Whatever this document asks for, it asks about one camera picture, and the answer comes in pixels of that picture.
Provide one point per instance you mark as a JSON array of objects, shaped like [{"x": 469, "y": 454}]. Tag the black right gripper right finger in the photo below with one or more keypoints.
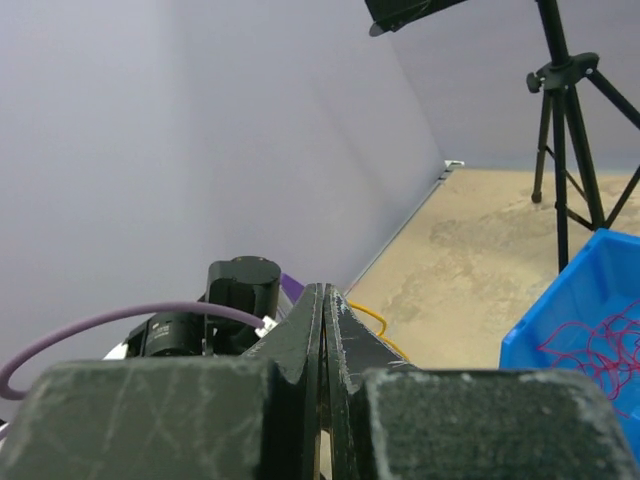
[{"x": 393, "y": 420}]

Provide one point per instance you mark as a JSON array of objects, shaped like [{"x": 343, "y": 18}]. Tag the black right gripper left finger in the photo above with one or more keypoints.
[{"x": 255, "y": 416}]

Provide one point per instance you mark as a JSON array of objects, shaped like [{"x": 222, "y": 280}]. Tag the blue three-compartment plastic bin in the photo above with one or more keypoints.
[{"x": 588, "y": 320}]

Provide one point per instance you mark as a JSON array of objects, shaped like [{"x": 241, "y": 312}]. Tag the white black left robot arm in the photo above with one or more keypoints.
[{"x": 245, "y": 293}]

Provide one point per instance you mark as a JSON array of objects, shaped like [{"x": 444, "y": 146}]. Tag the purple box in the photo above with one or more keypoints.
[{"x": 290, "y": 291}]

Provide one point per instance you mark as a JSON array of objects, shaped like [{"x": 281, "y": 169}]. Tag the black music stand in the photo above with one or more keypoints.
[{"x": 497, "y": 81}]

